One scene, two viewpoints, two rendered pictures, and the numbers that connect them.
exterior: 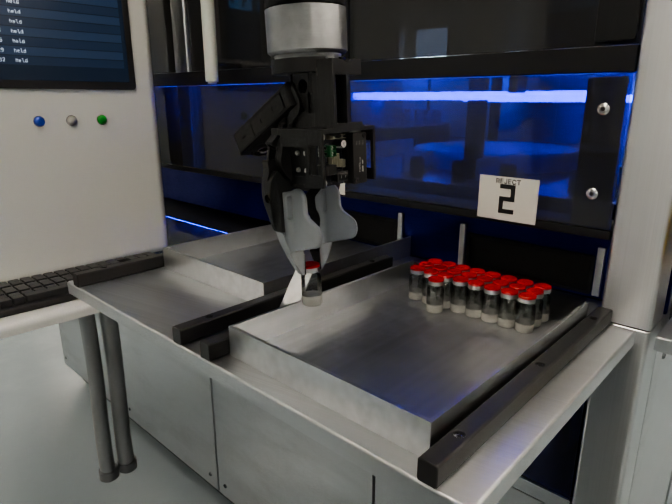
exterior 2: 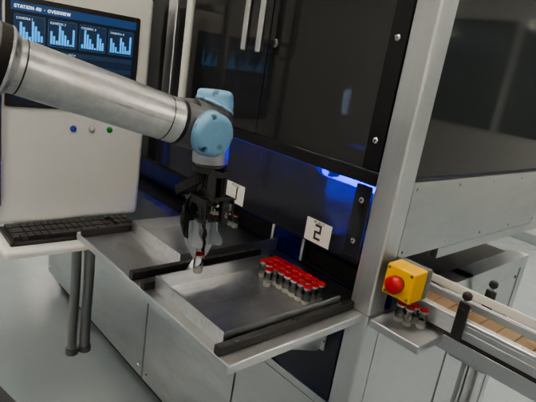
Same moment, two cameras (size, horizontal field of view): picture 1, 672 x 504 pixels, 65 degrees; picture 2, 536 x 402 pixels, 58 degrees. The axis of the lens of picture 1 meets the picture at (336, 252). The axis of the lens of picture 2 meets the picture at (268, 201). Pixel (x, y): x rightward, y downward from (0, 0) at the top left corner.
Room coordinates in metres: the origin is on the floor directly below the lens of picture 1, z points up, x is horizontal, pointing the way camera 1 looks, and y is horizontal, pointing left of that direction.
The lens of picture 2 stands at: (-0.46, -0.15, 1.41)
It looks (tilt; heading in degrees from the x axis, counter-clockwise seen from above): 16 degrees down; 3
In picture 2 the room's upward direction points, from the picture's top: 9 degrees clockwise
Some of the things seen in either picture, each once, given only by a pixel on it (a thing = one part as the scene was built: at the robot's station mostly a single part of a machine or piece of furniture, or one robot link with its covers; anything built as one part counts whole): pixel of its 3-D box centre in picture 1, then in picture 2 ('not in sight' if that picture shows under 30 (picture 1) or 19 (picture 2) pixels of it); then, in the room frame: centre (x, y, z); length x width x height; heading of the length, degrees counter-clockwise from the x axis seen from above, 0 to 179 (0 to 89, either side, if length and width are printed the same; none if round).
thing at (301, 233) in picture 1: (303, 235); (195, 241); (0.51, 0.03, 1.02); 0.06 x 0.03 x 0.09; 44
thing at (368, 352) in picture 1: (417, 327); (249, 293); (0.56, -0.09, 0.90); 0.34 x 0.26 x 0.04; 137
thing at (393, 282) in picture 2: not in sight; (395, 284); (0.53, -0.41, 1.00); 0.04 x 0.04 x 0.04; 47
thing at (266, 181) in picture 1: (285, 187); (191, 217); (0.52, 0.05, 1.07); 0.05 x 0.02 x 0.09; 134
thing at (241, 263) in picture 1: (291, 251); (205, 234); (0.88, 0.08, 0.90); 0.34 x 0.26 x 0.04; 137
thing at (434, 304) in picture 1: (435, 294); (268, 277); (0.65, -0.13, 0.91); 0.02 x 0.02 x 0.05
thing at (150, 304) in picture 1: (336, 301); (219, 270); (0.71, 0.00, 0.87); 0.70 x 0.48 x 0.02; 47
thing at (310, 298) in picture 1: (311, 285); (198, 263); (0.54, 0.03, 0.96); 0.02 x 0.02 x 0.04
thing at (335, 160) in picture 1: (317, 125); (209, 193); (0.52, 0.02, 1.13); 0.09 x 0.08 x 0.12; 44
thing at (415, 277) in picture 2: not in sight; (406, 280); (0.56, -0.44, 1.00); 0.08 x 0.07 x 0.07; 137
